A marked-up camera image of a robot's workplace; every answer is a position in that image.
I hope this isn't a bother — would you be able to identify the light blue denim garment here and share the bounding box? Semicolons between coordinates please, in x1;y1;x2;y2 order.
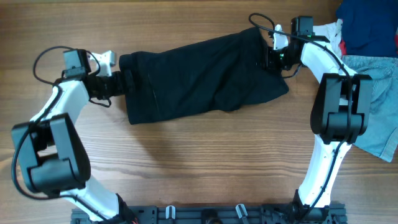
342;55;397;162

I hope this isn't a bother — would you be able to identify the white printed cloth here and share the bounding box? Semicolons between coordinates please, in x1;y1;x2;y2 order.
313;19;344;57

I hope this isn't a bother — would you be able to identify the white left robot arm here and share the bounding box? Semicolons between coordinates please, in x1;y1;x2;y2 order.
11;46;139;223

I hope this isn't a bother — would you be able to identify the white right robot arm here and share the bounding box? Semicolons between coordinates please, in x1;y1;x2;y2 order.
267;16;373;222

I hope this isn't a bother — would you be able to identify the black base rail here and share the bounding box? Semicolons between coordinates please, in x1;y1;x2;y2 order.
70;203;348;224

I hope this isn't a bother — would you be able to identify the black shorts garment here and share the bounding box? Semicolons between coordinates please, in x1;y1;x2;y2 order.
119;28;289;124

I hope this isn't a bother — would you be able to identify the navy blue garment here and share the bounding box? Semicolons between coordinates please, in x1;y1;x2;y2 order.
336;0;397;58

